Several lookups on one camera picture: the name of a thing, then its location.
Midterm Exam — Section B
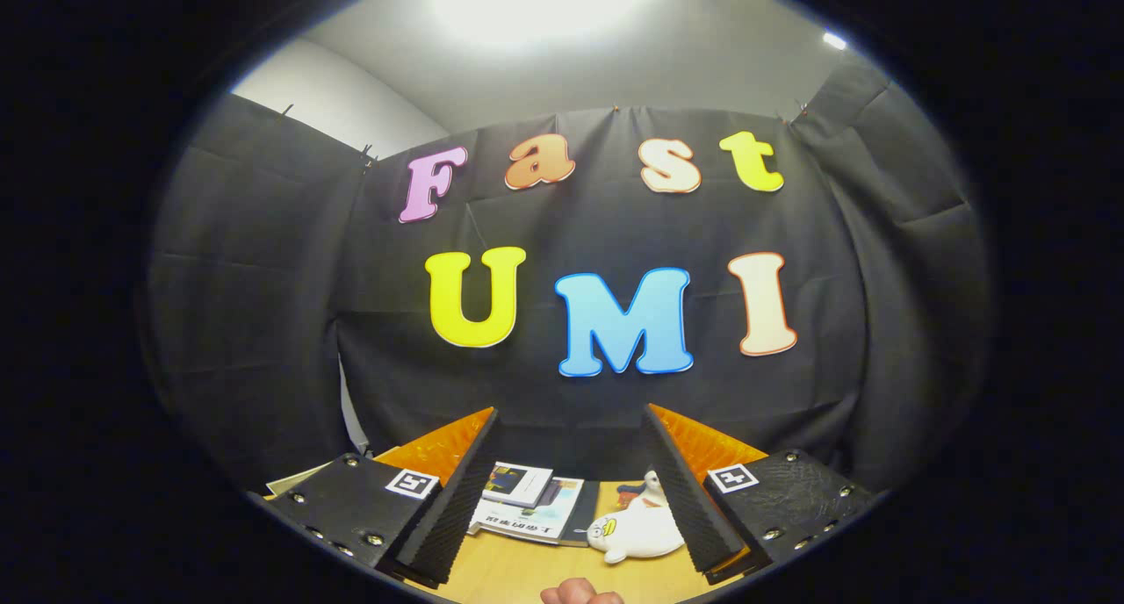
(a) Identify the white duck plush toy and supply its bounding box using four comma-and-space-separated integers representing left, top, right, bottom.
587, 471, 686, 565

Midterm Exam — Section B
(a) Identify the green fabric storage box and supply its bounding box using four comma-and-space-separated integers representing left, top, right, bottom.
266, 462, 335, 498

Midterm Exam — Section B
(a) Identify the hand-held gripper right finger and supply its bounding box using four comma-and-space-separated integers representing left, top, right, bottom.
640, 402, 879, 587

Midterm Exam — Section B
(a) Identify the pale cover book black title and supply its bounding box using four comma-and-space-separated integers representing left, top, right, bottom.
468, 477, 585, 545

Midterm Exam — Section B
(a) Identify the dark cover book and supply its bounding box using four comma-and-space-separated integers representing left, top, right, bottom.
562, 479, 602, 548

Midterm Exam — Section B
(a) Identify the large ceiling light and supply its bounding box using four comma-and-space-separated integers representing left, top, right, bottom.
421, 0, 664, 43

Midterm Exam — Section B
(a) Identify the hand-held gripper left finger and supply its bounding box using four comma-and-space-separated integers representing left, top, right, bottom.
262, 406, 501, 589

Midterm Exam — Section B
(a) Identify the small book blue photo cover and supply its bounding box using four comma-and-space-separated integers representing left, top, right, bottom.
481, 462, 554, 508

